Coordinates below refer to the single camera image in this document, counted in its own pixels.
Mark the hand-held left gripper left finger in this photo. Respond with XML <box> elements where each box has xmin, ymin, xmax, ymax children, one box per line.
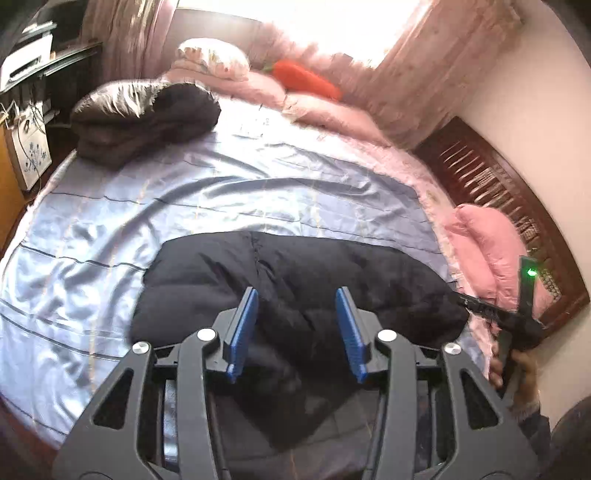
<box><xmin>53</xmin><ymin>286</ymin><xmax>259</xmax><ymax>480</ymax></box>

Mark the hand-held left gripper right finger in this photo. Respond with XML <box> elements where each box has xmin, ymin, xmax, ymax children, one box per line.
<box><xmin>335</xmin><ymin>286</ymin><xmax>540</xmax><ymax>480</ymax></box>

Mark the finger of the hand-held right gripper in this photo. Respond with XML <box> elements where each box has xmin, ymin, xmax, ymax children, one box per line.
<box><xmin>454</xmin><ymin>293</ymin><xmax>506</xmax><ymax>328</ymax></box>

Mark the black hooded puffer jacket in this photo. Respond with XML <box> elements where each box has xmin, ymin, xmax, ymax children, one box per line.
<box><xmin>130</xmin><ymin>231</ymin><xmax>471</xmax><ymax>454</ymax></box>

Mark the person's right forearm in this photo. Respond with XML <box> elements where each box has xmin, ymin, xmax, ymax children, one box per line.
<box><xmin>507</xmin><ymin>396</ymin><xmax>554</xmax><ymax>464</ymax></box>

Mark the person's right hand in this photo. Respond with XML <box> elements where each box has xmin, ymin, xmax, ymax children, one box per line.
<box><xmin>488</xmin><ymin>348</ymin><xmax>541</xmax><ymax>410</ymax></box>

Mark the pink folded quilt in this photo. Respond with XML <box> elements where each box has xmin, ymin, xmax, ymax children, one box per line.
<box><xmin>444</xmin><ymin>203</ymin><xmax>554</xmax><ymax>334</ymax></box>

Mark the dark wooden headboard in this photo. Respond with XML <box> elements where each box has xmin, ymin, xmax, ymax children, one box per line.
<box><xmin>412</xmin><ymin>115</ymin><xmax>591</xmax><ymax>332</ymax></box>

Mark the bed with blue sheet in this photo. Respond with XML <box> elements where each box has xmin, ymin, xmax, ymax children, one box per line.
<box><xmin>0</xmin><ymin>69</ymin><xmax>490</xmax><ymax>467</ymax></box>

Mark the pink pillow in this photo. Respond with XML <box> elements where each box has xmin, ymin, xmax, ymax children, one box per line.
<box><xmin>281</xmin><ymin>93</ymin><xmax>394</xmax><ymax>147</ymax></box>
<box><xmin>163</xmin><ymin>64</ymin><xmax>289</xmax><ymax>110</ymax></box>

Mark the folded dark brown jacket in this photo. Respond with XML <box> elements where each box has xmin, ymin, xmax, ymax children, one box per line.
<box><xmin>69</xmin><ymin>79</ymin><xmax>222</xmax><ymax>169</ymax></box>

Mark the pink floral curtain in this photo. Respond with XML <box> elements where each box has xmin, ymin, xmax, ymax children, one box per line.
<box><xmin>318</xmin><ymin>0</ymin><xmax>526</xmax><ymax>151</ymax></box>
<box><xmin>84</xmin><ymin>0</ymin><xmax>181</xmax><ymax>89</ymax></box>

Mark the orange carrot plush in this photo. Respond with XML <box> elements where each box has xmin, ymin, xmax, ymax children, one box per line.
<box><xmin>262</xmin><ymin>59</ymin><xmax>344</xmax><ymax>102</ymax></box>

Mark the yellow wooden cabinet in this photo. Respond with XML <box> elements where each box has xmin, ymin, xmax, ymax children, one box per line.
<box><xmin>0</xmin><ymin>124</ymin><xmax>27</xmax><ymax>252</ymax></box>

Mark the white floral cabinet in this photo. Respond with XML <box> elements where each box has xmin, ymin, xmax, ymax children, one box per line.
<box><xmin>6</xmin><ymin>112</ymin><xmax>52</xmax><ymax>193</ymax></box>

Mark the white floral pillow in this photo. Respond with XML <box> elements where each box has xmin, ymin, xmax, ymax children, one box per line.
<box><xmin>174</xmin><ymin>38</ymin><xmax>251</xmax><ymax>78</ymax></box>

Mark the grey flat panel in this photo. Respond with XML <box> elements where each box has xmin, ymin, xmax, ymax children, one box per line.
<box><xmin>172</xmin><ymin>8</ymin><xmax>280</xmax><ymax>52</ymax></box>

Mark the black desk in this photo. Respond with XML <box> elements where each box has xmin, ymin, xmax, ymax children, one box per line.
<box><xmin>0</xmin><ymin>41</ymin><xmax>106</xmax><ymax>141</ymax></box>

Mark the white printer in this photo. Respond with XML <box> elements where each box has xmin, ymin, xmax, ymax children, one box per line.
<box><xmin>0</xmin><ymin>33</ymin><xmax>55</xmax><ymax>89</ymax></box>

